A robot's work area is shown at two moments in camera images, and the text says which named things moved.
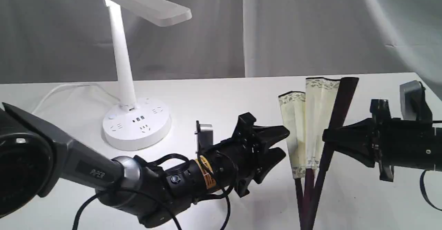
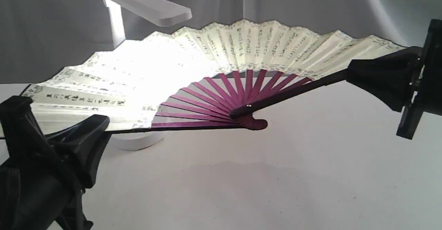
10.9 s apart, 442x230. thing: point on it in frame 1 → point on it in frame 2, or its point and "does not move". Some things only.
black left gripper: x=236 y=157 → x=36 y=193
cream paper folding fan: x=306 y=115 → x=204 y=77
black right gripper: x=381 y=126 → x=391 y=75
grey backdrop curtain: x=60 y=32 does not move
